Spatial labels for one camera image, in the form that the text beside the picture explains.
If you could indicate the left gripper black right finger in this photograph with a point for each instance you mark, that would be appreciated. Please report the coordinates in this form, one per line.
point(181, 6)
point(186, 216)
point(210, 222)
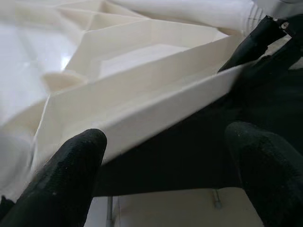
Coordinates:
point(272, 177)

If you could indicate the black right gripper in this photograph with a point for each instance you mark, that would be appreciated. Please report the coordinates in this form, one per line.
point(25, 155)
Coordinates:
point(293, 37)

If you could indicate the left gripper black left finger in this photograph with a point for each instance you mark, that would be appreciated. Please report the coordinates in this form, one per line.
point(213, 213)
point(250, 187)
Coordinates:
point(59, 184)

